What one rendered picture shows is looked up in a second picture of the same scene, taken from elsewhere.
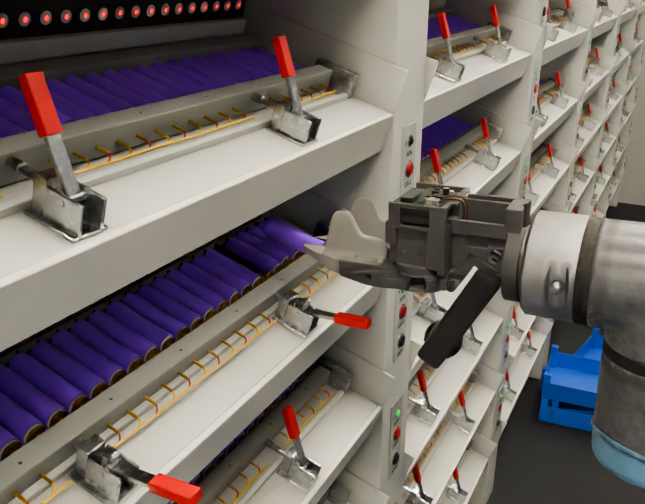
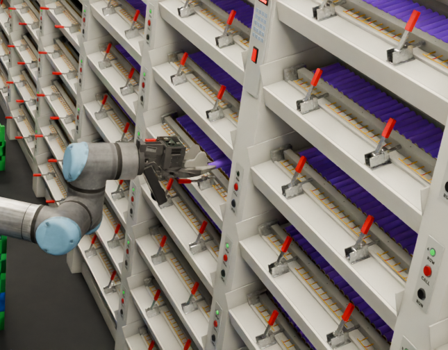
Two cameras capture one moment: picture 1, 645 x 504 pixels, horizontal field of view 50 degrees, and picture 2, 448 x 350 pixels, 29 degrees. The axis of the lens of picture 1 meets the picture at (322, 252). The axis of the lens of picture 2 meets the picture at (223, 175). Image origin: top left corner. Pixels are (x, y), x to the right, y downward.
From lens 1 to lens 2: 2.55 m
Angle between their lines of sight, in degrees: 110
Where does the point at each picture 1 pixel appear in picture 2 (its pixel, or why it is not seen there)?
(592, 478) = not seen: outside the picture
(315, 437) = (211, 260)
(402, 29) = (241, 117)
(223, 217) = (188, 111)
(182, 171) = (196, 96)
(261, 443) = (211, 234)
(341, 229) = (194, 150)
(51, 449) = (178, 132)
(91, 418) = (183, 137)
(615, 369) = not seen: hidden behind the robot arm
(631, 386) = not seen: hidden behind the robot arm
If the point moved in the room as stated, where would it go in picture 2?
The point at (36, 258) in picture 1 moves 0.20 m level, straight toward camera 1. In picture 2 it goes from (168, 79) to (101, 65)
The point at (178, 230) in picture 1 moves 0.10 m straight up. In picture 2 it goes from (180, 101) to (184, 65)
